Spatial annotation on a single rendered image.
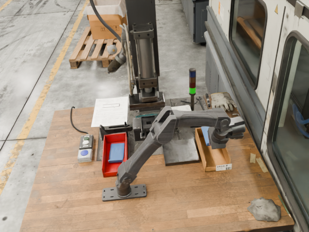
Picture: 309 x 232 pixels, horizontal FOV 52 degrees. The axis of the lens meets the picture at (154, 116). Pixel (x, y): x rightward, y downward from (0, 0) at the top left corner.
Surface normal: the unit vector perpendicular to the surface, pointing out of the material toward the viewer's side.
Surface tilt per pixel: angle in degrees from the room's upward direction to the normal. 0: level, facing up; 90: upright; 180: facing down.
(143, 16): 90
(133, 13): 90
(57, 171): 0
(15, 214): 0
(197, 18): 90
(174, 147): 0
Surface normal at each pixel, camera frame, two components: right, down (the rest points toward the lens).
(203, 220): -0.07, -0.80
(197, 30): 0.02, 0.59
